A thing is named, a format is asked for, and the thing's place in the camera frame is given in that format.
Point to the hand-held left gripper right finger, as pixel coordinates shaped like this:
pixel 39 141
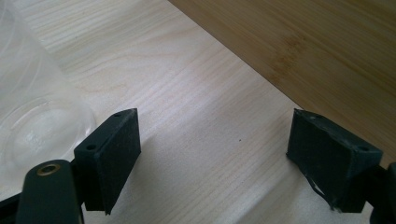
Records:
pixel 330 161

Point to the clear plastic cup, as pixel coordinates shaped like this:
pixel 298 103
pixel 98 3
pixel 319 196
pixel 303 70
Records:
pixel 34 102

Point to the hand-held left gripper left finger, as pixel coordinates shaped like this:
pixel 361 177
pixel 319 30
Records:
pixel 109 161

